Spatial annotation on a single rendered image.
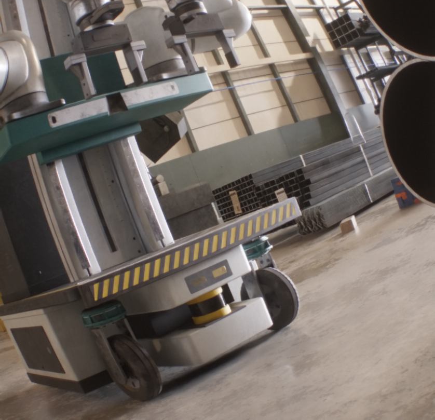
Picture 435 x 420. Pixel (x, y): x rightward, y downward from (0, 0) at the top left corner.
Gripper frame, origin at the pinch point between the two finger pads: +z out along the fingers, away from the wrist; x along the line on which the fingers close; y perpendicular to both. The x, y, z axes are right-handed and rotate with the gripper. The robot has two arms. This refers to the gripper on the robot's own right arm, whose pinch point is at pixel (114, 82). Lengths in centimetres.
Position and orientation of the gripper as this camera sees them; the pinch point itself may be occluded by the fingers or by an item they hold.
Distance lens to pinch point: 123.8
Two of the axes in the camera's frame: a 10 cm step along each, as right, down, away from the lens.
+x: -7.0, 2.6, -6.7
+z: 3.7, 9.3, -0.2
